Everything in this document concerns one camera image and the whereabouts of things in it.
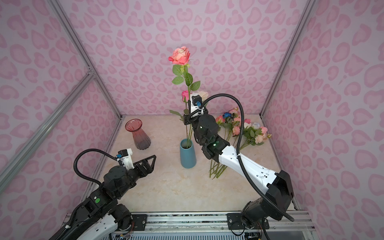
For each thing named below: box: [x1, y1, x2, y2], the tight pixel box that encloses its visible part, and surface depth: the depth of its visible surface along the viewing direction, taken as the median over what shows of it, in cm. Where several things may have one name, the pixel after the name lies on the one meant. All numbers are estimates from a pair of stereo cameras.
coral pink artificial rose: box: [168, 46, 200, 102], surface depth 56 cm
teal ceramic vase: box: [179, 138, 197, 169], surface depth 83 cm
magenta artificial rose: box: [169, 90, 190, 148], surface depth 73 cm
